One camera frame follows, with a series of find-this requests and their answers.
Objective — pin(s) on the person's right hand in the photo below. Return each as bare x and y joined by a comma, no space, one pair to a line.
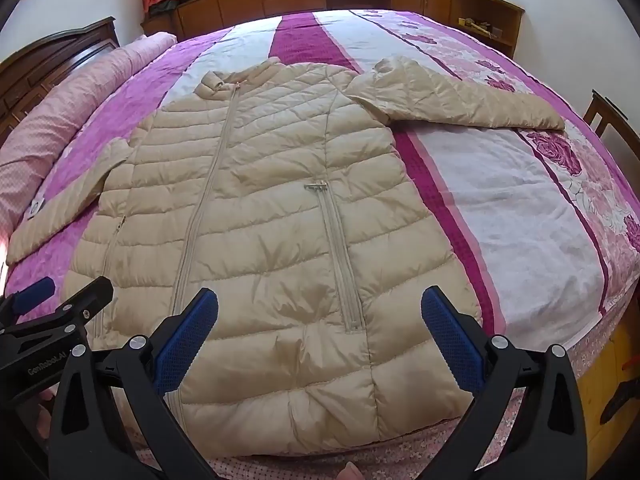
350,472

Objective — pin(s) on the dark object on floor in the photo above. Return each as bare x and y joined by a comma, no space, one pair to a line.
620,400

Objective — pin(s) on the beige puffer jacket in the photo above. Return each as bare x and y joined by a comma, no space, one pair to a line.
250,185

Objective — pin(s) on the dark wooden headboard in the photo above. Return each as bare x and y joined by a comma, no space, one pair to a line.
50,55

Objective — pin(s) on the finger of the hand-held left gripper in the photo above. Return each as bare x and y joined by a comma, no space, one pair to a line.
32,294
87,297

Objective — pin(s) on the rolled pink quilt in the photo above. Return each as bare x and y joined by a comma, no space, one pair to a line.
60,110

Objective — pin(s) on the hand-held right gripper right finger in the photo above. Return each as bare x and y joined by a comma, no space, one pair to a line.
452,340

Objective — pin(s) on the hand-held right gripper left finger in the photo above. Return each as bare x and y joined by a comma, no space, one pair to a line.
187,340

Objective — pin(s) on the floral pink bed blanket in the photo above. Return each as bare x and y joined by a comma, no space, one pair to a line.
500,185

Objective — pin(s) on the wooden chair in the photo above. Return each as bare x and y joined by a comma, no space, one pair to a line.
612,110

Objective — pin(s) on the dark clothes on cabinet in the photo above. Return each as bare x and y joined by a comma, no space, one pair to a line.
165,6

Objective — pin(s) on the small items on shelf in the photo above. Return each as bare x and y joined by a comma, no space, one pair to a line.
477,25

